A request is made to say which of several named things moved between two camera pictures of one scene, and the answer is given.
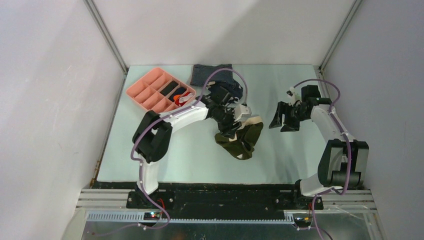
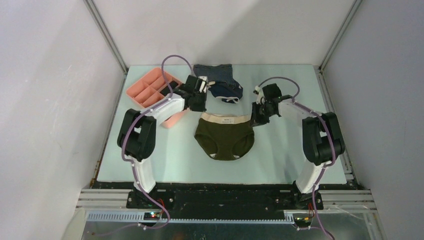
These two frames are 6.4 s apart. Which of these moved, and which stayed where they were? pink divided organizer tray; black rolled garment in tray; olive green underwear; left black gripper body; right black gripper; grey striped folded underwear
Moved: right black gripper; olive green underwear; left black gripper body
Stayed: pink divided organizer tray; grey striped folded underwear; black rolled garment in tray
